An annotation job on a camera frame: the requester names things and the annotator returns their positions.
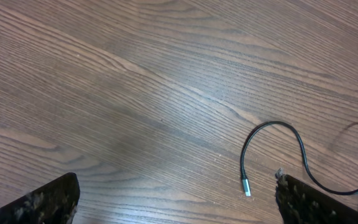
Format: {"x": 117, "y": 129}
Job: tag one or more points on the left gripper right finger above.
{"x": 299, "y": 203}

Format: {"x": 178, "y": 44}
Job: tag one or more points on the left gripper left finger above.
{"x": 53, "y": 203}

